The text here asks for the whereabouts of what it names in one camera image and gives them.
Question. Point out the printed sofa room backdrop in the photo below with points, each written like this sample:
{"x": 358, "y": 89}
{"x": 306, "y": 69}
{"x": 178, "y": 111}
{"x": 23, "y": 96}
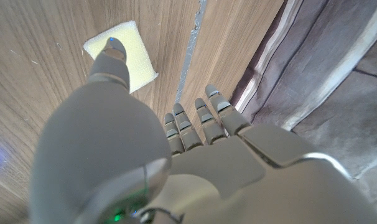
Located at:
{"x": 325, "y": 77}

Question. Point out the pale yellow sponge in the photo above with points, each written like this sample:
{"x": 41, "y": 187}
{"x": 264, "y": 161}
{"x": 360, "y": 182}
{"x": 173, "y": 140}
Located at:
{"x": 138, "y": 53}

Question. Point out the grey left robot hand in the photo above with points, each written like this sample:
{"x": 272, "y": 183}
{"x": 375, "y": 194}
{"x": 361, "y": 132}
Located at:
{"x": 226, "y": 180}

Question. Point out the long grey tape strip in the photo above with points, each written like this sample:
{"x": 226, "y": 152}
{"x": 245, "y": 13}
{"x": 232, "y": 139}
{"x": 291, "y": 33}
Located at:
{"x": 190, "y": 49}

